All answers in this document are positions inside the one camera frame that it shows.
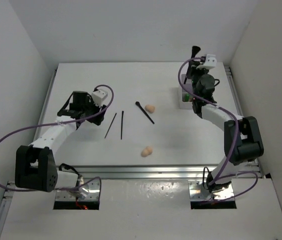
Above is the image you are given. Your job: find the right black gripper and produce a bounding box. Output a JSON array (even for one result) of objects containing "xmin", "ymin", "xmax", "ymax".
[{"xmin": 186, "ymin": 60, "xmax": 210, "ymax": 100}]

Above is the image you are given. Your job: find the green lipstick tube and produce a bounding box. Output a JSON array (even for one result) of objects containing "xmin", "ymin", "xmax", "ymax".
[{"xmin": 184, "ymin": 93, "xmax": 190, "ymax": 102}]

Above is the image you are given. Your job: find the large black powder brush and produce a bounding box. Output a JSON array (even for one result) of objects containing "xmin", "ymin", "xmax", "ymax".
[{"xmin": 183, "ymin": 45, "xmax": 201, "ymax": 84}]

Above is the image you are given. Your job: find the thin black eyeliner pencil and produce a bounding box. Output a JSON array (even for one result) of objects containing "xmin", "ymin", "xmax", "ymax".
[{"xmin": 104, "ymin": 112, "xmax": 118, "ymax": 139}]

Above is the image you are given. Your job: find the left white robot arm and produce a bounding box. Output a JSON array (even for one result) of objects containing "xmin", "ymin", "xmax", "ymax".
[{"xmin": 15, "ymin": 88, "xmax": 108, "ymax": 193}]

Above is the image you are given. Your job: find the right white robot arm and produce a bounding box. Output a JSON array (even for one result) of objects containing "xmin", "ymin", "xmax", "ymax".
[{"xmin": 186, "ymin": 62, "xmax": 264, "ymax": 193}]

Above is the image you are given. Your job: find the upper beige makeup sponge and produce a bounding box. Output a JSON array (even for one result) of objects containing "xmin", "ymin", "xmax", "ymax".
[{"xmin": 145, "ymin": 104, "xmax": 156, "ymax": 114}]

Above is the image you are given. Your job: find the beige makeup sponge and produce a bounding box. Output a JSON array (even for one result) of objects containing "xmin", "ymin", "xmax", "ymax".
[
  {"xmin": 145, "ymin": 104, "xmax": 156, "ymax": 114},
  {"xmin": 141, "ymin": 146, "xmax": 153, "ymax": 158}
]

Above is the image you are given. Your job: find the lower beige makeup sponge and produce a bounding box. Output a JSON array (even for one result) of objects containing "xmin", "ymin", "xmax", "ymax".
[{"xmin": 141, "ymin": 146, "xmax": 153, "ymax": 158}]

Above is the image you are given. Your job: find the white organizer box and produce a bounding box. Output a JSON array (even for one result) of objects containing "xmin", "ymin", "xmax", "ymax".
[{"xmin": 177, "ymin": 83, "xmax": 193, "ymax": 110}]

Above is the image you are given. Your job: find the small black blending brush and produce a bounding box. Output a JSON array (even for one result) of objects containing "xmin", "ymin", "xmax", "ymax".
[{"xmin": 135, "ymin": 101, "xmax": 155, "ymax": 124}]

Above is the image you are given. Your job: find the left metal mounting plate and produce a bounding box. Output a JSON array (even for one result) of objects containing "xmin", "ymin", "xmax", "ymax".
[{"xmin": 55, "ymin": 176, "xmax": 102, "ymax": 202}]

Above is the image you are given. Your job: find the metal mounting plate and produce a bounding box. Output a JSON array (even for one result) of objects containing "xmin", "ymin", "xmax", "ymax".
[
  {"xmin": 188, "ymin": 180, "xmax": 235, "ymax": 203},
  {"xmin": 55, "ymin": 176, "xmax": 102, "ymax": 202}
]

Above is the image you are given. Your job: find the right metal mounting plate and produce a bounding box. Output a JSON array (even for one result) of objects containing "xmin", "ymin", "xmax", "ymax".
[{"xmin": 188, "ymin": 180, "xmax": 235, "ymax": 203}]

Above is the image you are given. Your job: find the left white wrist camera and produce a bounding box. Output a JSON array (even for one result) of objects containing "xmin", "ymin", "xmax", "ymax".
[{"xmin": 90, "ymin": 89, "xmax": 108, "ymax": 107}]

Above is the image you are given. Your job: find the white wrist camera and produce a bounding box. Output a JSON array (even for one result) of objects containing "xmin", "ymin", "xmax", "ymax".
[
  {"xmin": 196, "ymin": 54, "xmax": 217, "ymax": 70},
  {"xmin": 90, "ymin": 89, "xmax": 108, "ymax": 107}
]

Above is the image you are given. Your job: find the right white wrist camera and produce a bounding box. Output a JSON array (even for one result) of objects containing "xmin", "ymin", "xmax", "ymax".
[{"xmin": 196, "ymin": 54, "xmax": 217, "ymax": 70}]

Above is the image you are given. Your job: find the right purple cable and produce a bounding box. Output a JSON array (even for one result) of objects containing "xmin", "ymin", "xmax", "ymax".
[{"xmin": 177, "ymin": 56, "xmax": 259, "ymax": 202}]

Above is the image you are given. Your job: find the aluminium frame rail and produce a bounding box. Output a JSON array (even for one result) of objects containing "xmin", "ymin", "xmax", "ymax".
[{"xmin": 0, "ymin": 62, "xmax": 276, "ymax": 240}]

